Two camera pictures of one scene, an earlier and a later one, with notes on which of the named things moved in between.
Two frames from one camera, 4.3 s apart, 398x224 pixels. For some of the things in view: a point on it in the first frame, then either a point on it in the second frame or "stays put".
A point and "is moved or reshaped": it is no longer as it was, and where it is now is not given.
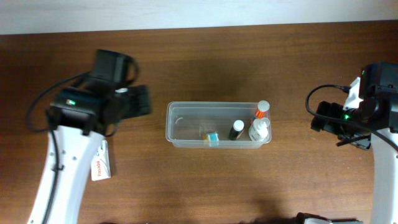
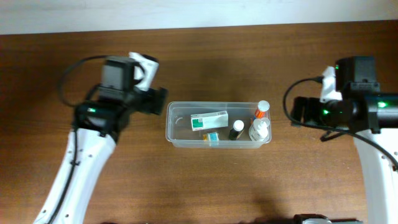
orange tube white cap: [262, 106] stays put
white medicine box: [100, 164] is moved or reshaped
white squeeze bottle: [259, 131] stays put
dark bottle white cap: [237, 127] stays put
